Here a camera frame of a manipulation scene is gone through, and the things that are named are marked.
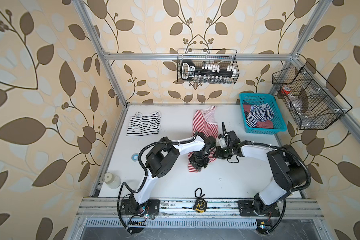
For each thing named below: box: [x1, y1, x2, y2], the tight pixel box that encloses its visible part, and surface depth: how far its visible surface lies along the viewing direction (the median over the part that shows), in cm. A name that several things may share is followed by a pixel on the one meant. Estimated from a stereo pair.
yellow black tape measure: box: [192, 187, 208, 213], surface depth 74 cm
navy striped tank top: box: [246, 103, 274, 128], surface depth 107 cm
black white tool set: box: [180, 60, 237, 83], surface depth 86 cm
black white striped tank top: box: [126, 111, 161, 137], surface depth 107 cm
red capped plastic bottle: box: [280, 86, 309, 112], surface depth 80 cm
